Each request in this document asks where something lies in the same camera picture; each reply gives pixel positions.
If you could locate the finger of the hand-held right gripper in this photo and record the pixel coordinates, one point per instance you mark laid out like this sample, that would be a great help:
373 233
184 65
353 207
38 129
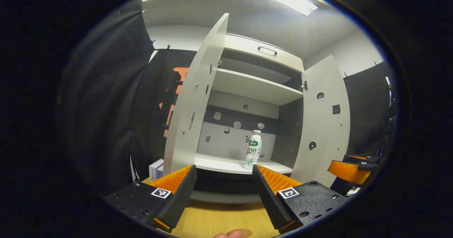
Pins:
345 171
366 165

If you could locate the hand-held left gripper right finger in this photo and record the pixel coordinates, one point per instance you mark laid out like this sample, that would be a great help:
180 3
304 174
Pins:
269 199

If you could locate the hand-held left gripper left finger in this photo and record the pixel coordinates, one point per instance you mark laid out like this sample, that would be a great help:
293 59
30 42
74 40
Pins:
182 195

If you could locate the white door with headphones sticker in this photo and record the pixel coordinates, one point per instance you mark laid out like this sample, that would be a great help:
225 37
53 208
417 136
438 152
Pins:
324 128

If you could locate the white bottle with green label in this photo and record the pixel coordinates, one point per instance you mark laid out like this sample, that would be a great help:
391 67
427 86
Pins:
253 149

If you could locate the white cabinet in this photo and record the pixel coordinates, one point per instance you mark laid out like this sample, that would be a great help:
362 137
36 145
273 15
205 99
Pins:
226 142

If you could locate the white door with camera sticker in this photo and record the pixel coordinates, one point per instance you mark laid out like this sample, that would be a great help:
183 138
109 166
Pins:
191 100

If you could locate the white cabinet shelf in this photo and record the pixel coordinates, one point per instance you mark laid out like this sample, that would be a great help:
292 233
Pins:
251 86

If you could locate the white blue cardboard box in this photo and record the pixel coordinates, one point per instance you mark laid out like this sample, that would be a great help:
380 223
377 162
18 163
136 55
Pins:
155 170

